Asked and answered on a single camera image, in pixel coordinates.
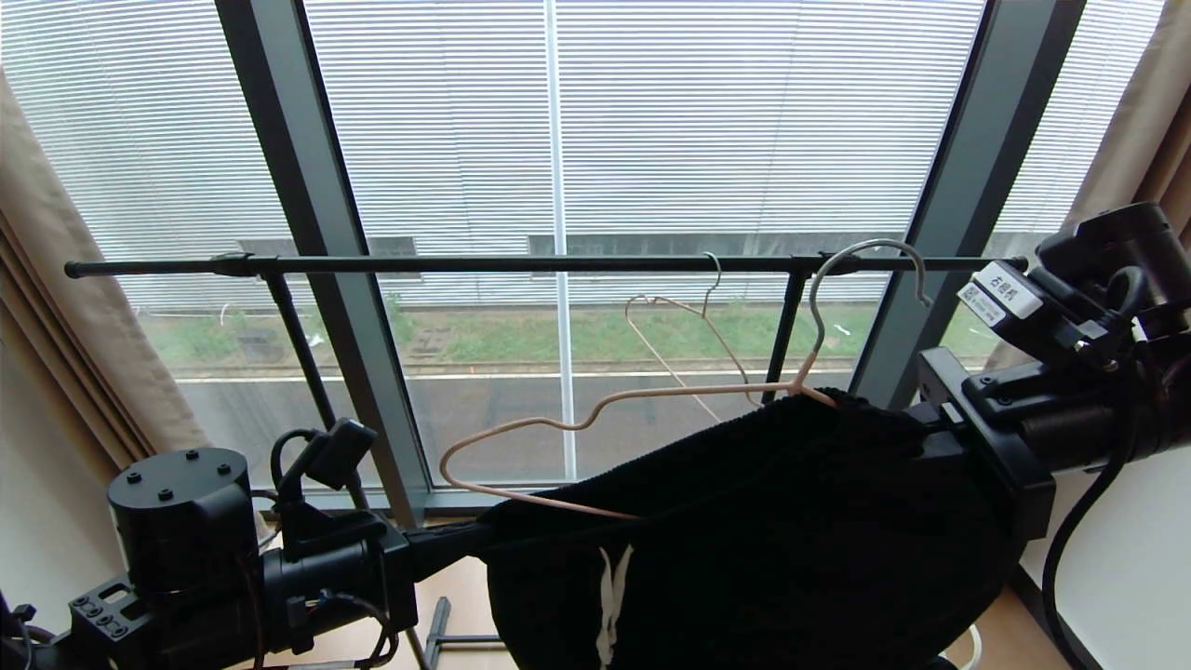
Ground pink clothes hanger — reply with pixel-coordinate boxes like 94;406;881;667
437;238;934;522
623;251;766;424

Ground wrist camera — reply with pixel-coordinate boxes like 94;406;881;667
270;417;387;559
957;203;1191;401

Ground window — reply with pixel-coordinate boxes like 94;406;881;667
0;0;1169;522

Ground black shorts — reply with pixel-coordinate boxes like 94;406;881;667
475;386;1024;670

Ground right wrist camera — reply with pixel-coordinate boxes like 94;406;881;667
957;203;1191;401

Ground black clothes rack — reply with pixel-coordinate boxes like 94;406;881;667
63;249;1032;670

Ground black cable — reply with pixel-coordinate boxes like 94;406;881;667
1040;409;1155;670

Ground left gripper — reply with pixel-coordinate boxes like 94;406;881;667
261;532;422;657

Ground beige curtain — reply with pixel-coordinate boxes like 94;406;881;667
0;70;210;466
984;0;1191;373

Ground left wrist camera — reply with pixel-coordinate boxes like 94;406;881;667
270;417;387;559

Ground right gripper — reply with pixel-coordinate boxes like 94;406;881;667
917;346;1157;543

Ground white laundry basket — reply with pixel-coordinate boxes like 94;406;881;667
944;623;984;670

